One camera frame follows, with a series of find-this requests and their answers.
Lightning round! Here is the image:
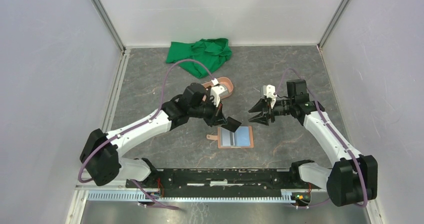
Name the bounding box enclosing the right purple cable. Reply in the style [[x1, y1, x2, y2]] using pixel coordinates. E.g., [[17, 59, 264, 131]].
[[273, 68, 369, 210]]

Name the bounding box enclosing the pink oval tray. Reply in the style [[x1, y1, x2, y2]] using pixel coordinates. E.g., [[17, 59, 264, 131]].
[[202, 77, 234, 99]]

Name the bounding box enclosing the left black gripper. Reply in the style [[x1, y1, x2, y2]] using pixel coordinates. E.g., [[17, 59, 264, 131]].
[[189, 96, 228, 128]]

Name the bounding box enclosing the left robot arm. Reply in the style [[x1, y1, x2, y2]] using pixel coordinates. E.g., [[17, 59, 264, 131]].
[[78, 83, 233, 188]]

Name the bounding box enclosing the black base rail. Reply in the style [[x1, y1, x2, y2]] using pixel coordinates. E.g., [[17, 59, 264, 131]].
[[140, 168, 318, 197]]

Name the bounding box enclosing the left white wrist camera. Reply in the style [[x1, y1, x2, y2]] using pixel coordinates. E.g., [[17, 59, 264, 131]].
[[210, 79, 224, 107]]

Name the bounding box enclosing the black card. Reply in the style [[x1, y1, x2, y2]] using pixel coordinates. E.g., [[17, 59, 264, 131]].
[[221, 117, 242, 132]]

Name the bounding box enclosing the brown leather card holder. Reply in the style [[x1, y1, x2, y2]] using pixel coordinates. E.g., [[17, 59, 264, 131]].
[[206, 126, 254, 149]]

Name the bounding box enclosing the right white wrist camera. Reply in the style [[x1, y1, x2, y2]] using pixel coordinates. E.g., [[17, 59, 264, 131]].
[[261, 85, 277, 109]]

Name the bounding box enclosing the green cloth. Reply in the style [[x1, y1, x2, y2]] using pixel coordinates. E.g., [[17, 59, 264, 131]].
[[165, 38, 233, 79]]

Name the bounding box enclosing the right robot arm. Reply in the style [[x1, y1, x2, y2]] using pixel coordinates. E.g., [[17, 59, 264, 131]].
[[249, 79, 378, 206]]

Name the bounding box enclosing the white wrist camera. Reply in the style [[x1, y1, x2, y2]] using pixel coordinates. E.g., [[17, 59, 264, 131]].
[[210, 79, 224, 107], [261, 85, 277, 109]]

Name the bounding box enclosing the white magstripe card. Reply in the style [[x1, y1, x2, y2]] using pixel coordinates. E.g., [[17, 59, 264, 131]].
[[220, 128, 235, 148]]

